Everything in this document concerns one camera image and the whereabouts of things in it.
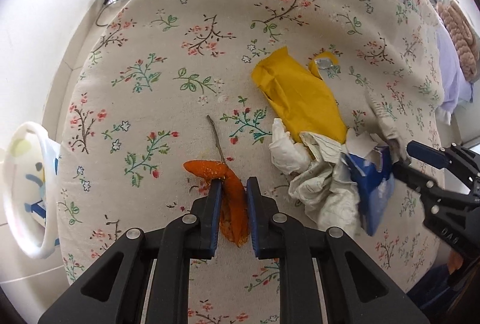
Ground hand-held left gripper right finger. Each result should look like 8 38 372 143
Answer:
245 176 430 324

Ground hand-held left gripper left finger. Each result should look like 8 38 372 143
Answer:
37 177 224 324

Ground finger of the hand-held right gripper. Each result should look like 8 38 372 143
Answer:
392 161 480 220
407 141 480 184

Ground blue tissue packet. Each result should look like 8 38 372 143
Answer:
339 132 397 237

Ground orange peel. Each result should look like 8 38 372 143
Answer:
182 159 250 246

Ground white tissue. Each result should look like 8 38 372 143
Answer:
269 118 314 177

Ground lined paper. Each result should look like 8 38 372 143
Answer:
287 131 363 237

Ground thin brown twig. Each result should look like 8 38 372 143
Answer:
206 115 226 163

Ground yellow plastic wrapper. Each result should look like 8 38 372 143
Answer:
251 47 348 145

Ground white plastic waste bin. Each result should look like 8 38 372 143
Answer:
0 121 63 260

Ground person's dark blue pants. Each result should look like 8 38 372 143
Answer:
406 253 480 314

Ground pink knitted blanket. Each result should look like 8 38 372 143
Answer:
436 0 480 83

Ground floral beige blanket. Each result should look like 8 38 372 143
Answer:
56 0 448 324

